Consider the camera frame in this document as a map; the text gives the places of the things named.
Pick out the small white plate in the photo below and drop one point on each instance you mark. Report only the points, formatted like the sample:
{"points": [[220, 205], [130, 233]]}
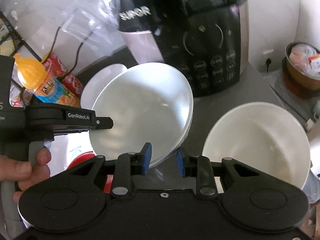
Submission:
{"points": [[97, 83]]}

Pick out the clear plastic bag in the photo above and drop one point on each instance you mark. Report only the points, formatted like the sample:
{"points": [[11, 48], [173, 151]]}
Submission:
{"points": [[77, 31]]}

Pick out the black metal kitchen rack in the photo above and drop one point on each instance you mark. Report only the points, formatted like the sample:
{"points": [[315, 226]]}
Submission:
{"points": [[17, 39]]}

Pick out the person's left hand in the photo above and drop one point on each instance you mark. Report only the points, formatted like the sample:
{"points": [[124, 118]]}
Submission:
{"points": [[23, 173]]}

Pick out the white bowl with pattern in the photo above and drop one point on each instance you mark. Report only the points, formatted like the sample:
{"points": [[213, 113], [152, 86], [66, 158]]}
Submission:
{"points": [[263, 136]]}

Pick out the black pressure cooker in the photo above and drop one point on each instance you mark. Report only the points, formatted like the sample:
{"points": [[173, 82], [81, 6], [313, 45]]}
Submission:
{"points": [[206, 40]]}

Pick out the brown bowl with packets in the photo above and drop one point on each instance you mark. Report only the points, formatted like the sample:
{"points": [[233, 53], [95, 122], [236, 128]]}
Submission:
{"points": [[300, 68]]}

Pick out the orange juice bottle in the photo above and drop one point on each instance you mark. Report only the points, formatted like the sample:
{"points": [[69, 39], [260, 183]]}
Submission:
{"points": [[34, 78]]}

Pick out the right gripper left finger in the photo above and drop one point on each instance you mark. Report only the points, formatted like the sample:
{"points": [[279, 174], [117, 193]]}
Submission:
{"points": [[128, 165]]}

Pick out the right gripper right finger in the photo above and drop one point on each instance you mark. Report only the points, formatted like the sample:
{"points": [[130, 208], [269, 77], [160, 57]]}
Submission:
{"points": [[200, 168]]}

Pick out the white ceramic bowl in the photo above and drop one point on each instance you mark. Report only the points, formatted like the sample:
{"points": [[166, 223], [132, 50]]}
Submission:
{"points": [[150, 102]]}

